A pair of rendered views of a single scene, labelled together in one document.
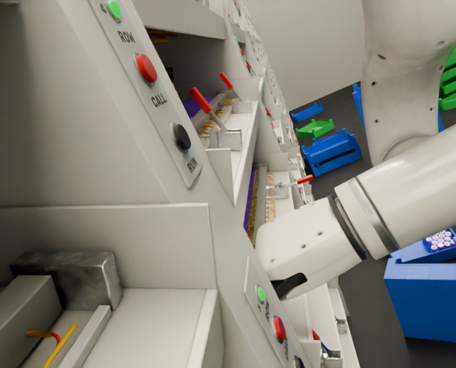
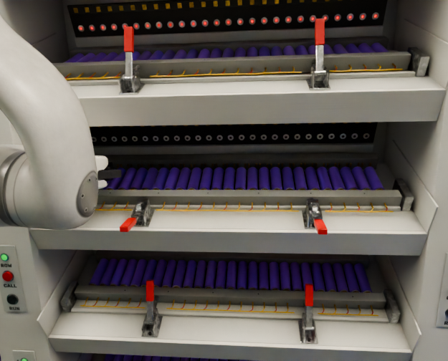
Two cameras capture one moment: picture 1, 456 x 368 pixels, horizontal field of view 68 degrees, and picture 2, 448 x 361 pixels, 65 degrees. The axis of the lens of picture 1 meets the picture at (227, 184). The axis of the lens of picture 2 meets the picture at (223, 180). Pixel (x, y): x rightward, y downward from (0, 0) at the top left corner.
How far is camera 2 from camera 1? 0.74 m
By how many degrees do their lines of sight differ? 76
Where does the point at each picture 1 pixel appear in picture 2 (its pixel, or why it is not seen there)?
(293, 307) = (93, 221)
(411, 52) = not seen: outside the picture
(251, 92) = (444, 69)
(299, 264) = not seen: hidden behind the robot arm
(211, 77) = (426, 20)
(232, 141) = (122, 84)
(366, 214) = not seen: hidden behind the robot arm
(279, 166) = (422, 215)
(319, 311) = (221, 330)
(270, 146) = (429, 176)
